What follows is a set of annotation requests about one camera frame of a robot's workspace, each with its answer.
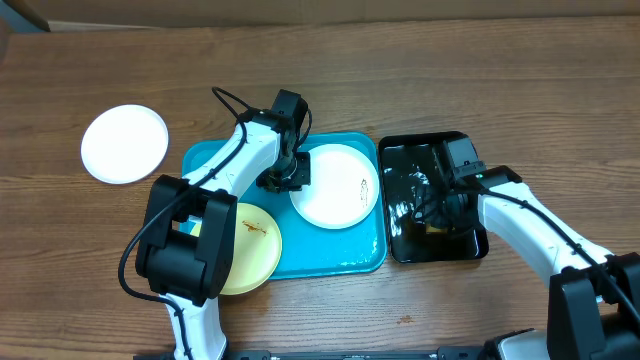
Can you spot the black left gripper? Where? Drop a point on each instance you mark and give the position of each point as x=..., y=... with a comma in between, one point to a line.
x=303, y=176

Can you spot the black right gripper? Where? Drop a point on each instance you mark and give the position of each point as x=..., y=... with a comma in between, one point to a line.
x=429, y=210

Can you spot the green yellow sponge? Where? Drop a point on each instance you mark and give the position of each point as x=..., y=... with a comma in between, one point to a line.
x=434, y=230

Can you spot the white plate with dark stain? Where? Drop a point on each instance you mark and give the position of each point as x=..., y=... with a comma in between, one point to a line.
x=343, y=191

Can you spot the white plate with red stain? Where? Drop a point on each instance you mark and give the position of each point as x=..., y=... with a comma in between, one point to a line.
x=124, y=144

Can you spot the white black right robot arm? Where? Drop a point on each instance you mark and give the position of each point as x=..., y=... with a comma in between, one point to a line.
x=593, y=306

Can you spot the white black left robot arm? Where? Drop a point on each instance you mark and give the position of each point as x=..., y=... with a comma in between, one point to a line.
x=182, y=255

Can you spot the black plastic tray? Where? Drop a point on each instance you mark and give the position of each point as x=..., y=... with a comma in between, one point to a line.
x=409, y=162

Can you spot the yellow plate with stain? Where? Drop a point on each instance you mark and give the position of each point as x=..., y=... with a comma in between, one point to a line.
x=257, y=250

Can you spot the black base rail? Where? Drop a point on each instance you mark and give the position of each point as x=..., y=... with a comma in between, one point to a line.
x=442, y=353

